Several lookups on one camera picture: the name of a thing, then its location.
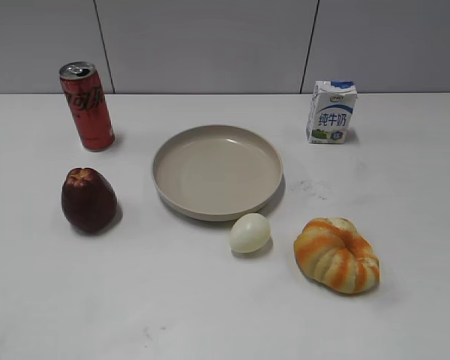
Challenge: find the orange striped croissant bread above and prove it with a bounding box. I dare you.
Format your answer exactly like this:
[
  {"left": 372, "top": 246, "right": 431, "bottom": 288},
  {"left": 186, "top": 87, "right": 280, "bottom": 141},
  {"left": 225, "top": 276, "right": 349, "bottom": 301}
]
[{"left": 293, "top": 217, "right": 380, "bottom": 294}]

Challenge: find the beige round plate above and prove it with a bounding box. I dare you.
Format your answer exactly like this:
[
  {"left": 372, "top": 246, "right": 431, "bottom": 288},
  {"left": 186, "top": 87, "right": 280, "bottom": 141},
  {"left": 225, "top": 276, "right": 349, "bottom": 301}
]
[{"left": 151, "top": 124, "right": 284, "bottom": 222}]

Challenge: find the white egg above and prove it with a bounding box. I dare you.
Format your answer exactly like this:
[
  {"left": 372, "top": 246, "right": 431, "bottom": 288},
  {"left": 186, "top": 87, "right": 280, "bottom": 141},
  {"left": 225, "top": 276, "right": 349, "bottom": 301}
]
[{"left": 229, "top": 213, "right": 271, "bottom": 254}]

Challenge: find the white blue milk carton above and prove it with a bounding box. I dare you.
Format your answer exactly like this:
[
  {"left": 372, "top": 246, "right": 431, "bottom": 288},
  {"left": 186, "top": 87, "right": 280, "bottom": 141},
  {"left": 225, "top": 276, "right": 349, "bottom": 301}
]
[{"left": 305, "top": 81, "right": 358, "bottom": 144}]

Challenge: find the dark red wax apple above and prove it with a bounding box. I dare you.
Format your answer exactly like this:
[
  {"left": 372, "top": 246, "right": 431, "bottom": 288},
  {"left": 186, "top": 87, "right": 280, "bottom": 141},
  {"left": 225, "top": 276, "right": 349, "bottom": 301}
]
[{"left": 61, "top": 167, "right": 118, "bottom": 233}]

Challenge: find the red cola can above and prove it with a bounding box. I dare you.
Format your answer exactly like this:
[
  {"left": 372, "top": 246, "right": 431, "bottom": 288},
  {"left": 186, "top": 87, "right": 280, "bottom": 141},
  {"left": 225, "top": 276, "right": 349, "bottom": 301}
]
[{"left": 59, "top": 61, "right": 115, "bottom": 152}]

